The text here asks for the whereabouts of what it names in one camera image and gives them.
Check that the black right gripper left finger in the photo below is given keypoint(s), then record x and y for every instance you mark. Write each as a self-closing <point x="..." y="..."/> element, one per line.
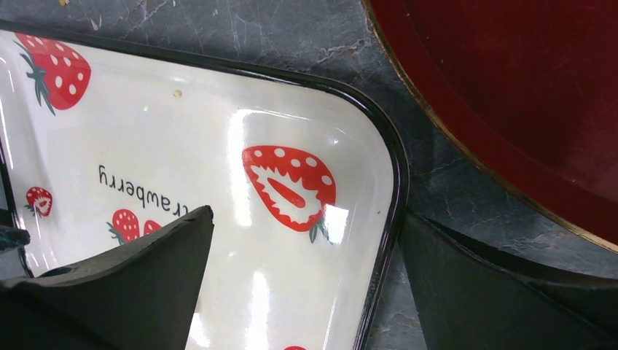
<point x="140" y="295"/>

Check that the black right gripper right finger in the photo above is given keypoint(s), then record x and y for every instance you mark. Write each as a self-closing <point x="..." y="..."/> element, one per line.
<point x="470" y="295"/>

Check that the dark red round plate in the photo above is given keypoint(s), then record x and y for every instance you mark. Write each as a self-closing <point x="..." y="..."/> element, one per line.
<point x="526" y="89"/>

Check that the white strawberry print tray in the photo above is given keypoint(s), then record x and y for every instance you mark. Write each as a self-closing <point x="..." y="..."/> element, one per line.
<point x="103" y="142"/>

